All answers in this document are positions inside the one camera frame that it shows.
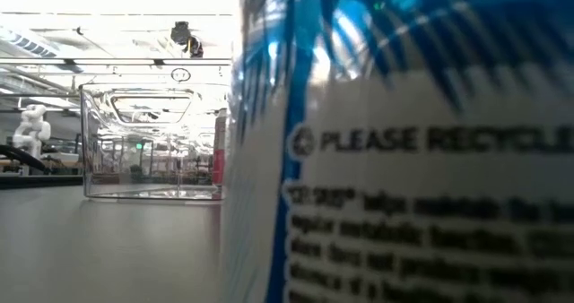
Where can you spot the clear plastic bin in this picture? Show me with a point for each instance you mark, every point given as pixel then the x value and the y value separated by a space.
pixel 94 159

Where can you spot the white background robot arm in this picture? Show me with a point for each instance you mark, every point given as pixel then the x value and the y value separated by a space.
pixel 31 128

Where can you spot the overhead frame bar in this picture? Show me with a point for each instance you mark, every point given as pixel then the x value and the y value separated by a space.
pixel 112 61

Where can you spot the black overhead camera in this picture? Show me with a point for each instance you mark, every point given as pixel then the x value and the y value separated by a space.
pixel 181 33

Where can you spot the black table frame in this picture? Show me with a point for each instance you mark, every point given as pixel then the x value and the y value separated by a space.
pixel 36 182

